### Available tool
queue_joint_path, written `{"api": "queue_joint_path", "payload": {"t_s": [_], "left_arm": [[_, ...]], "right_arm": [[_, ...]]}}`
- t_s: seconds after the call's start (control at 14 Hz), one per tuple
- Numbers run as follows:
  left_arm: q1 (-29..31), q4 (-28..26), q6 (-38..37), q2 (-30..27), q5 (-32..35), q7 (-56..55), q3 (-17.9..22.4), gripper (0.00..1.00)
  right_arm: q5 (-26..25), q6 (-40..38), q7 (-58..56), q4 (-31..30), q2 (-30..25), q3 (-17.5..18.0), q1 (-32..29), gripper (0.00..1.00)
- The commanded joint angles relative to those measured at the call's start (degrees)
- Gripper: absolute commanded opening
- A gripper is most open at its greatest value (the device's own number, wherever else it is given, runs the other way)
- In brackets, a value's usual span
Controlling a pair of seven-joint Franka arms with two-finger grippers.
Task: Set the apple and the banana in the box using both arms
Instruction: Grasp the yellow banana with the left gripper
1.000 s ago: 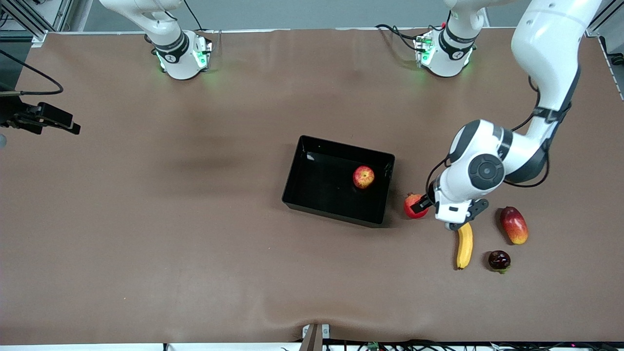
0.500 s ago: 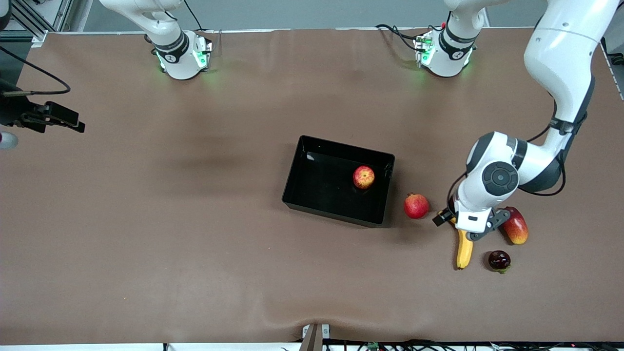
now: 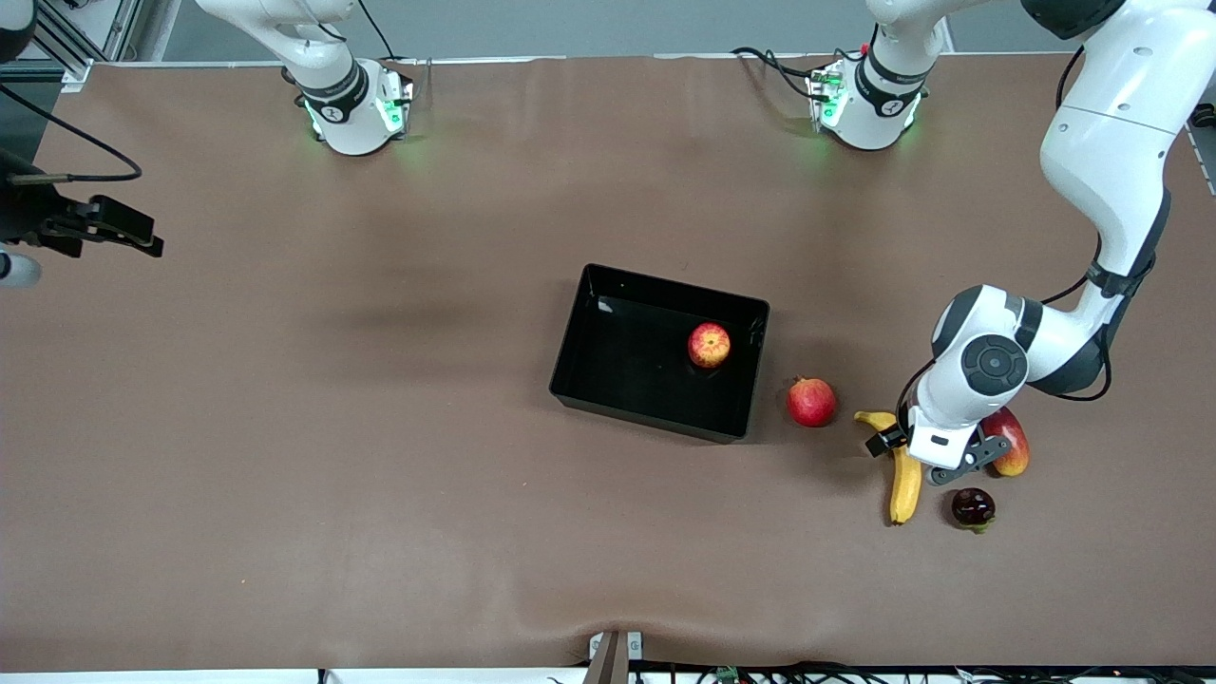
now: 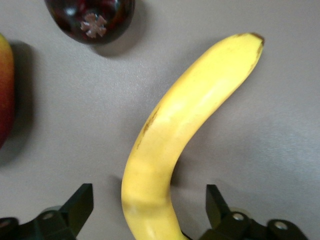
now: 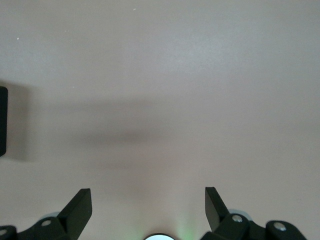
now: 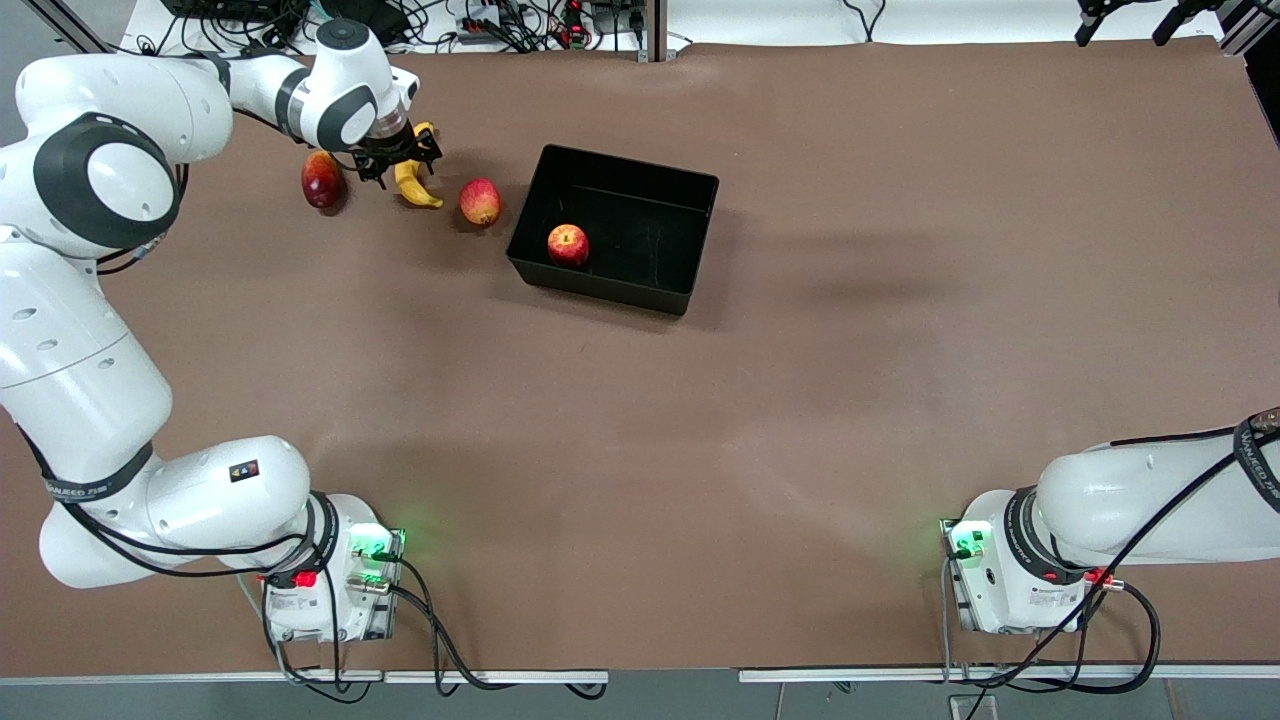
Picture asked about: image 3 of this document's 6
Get red yellow mango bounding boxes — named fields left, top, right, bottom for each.
left=981, top=406, right=1031, bottom=478

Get aluminium frame profile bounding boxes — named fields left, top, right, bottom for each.
left=33, top=0, right=145, bottom=92

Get dark purple mangosteen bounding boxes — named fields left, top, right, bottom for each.
left=951, top=487, right=998, bottom=535

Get black plastic box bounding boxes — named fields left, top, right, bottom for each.
left=548, top=263, right=771, bottom=446

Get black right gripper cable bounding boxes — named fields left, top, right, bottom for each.
left=0, top=84, right=144, bottom=184

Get red yellow apple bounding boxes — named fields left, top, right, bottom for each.
left=687, top=322, right=732, bottom=371

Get black right arm base cable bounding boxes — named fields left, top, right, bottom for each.
left=359, top=0, right=404, bottom=64

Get black left arm base cables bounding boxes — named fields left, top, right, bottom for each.
left=730, top=46, right=839, bottom=102

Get yellow banana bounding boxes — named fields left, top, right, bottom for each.
left=852, top=410, right=923, bottom=526

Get red pomegranate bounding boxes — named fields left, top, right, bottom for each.
left=786, top=374, right=838, bottom=428

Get brown table mat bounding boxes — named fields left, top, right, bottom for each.
left=0, top=52, right=1216, bottom=672

